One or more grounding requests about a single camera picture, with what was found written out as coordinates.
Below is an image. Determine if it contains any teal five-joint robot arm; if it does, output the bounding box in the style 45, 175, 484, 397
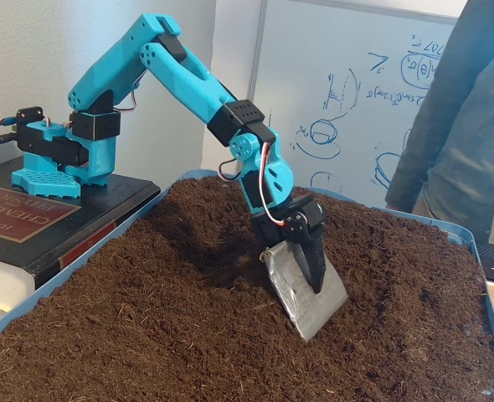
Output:
11, 13, 294, 213

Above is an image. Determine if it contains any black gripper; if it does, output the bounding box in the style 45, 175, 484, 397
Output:
249, 191, 350, 343

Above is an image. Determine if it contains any person right forearm green sleeve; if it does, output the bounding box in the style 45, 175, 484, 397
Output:
384, 95, 461, 211

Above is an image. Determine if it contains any person body green shirt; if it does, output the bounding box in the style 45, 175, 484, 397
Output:
412, 0, 494, 249

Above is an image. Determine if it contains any blue plastic tray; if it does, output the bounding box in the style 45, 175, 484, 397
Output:
0, 169, 494, 402

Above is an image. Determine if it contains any brown soil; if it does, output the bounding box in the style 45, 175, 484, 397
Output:
0, 175, 494, 402

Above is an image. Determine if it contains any black chemistry physics handbook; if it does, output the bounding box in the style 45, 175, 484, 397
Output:
0, 157, 162, 323

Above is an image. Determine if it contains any white red shoulder servo cable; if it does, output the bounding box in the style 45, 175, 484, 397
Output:
112, 85, 139, 114

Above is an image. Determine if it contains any white red wrist servo cable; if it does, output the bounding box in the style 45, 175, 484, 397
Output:
218, 142, 288, 229

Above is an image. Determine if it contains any whiteboard with blue drawings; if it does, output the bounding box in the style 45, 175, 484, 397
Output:
236, 0, 470, 210

